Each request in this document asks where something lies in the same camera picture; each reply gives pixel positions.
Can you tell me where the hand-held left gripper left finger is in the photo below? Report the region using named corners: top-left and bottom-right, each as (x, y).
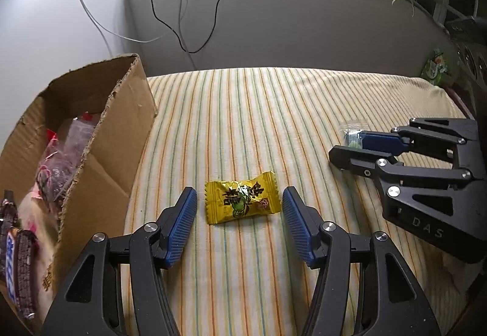
top-left (40, 187), bottom-right (198, 336)

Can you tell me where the yellow candy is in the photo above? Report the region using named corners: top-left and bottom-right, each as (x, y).
top-left (204, 171), bottom-right (280, 225)

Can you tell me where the green snack bag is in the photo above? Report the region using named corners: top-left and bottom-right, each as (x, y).
top-left (420, 48), bottom-right (452, 86)

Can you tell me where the white charger cable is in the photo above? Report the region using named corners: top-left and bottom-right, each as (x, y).
top-left (166, 0), bottom-right (190, 52)

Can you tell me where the small clear candy packet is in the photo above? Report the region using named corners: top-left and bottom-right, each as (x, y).
top-left (340, 119), bottom-right (366, 148)

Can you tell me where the clear plastic snack packet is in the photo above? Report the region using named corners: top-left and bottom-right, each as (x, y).
top-left (68, 112), bottom-right (101, 154)

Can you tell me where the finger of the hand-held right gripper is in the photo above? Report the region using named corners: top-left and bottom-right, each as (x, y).
top-left (328, 145), bottom-right (475, 189)
top-left (359, 116), bottom-right (479, 154)

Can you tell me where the dark appliance with dials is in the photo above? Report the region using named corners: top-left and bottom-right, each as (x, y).
top-left (445, 16), bottom-right (487, 119)

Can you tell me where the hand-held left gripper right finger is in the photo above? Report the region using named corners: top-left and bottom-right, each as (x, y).
top-left (282, 187), bottom-right (442, 336)

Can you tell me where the dark patterned snack packet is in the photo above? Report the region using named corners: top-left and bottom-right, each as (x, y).
top-left (36, 153), bottom-right (82, 208)

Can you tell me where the striped bed sheet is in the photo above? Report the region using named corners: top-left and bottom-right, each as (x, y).
top-left (125, 67), bottom-right (473, 336)

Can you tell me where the chocolate bar blue white label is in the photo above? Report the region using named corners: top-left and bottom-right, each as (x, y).
top-left (0, 227), bottom-right (39, 320)

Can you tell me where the cardboard box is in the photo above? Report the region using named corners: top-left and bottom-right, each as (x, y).
top-left (0, 53), bottom-right (158, 334)

